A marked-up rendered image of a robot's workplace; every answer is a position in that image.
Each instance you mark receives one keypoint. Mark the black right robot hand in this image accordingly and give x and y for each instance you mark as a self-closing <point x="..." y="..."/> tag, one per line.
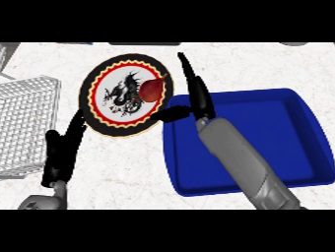
<point x="200" y="95"/>

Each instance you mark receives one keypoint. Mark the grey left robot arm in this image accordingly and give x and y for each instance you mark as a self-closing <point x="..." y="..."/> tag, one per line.
<point x="46" y="198"/>

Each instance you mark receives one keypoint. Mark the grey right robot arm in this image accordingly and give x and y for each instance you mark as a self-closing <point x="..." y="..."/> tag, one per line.
<point x="244" y="164"/>

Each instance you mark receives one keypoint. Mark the red pear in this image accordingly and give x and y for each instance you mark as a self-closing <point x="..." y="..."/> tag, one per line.
<point x="149" y="90"/>

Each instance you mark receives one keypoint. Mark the dragon print round plate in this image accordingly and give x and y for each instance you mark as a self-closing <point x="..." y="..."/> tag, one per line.
<point x="118" y="98"/>

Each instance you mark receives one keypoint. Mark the blue rectangular tray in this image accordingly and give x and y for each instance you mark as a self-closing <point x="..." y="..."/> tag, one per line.
<point x="252" y="141"/>

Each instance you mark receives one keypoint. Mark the grey rounded object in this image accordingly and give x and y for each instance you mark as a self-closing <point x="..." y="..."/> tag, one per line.
<point x="293" y="43"/>

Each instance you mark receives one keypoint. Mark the blue flat object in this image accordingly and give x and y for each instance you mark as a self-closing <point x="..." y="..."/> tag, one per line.
<point x="75" y="43"/>

